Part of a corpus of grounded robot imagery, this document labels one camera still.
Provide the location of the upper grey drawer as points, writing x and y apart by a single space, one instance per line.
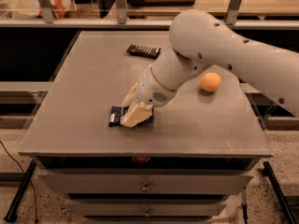
212 183

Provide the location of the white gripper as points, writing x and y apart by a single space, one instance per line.
149 89

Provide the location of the metal shelf frame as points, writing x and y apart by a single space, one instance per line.
252 14

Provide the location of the orange round fruit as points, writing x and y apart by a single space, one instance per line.
210 82

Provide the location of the black floor rail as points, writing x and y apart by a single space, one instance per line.
289 204
24 180

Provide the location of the lower grey drawer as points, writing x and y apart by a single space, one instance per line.
146 208

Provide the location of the dark blue snack bar wrapper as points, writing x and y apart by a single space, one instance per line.
117 113

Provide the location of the black snack bar wrapper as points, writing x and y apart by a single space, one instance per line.
145 52

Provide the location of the white and orange bag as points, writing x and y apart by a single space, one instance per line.
30 9

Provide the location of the grey drawer cabinet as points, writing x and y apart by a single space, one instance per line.
195 133

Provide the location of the grey drawer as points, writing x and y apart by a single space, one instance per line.
212 183
146 208

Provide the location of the black left floor rail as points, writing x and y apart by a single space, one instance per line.
24 180

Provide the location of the black right floor rail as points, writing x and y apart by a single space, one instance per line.
289 204

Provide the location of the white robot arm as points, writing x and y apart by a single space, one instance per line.
197 41

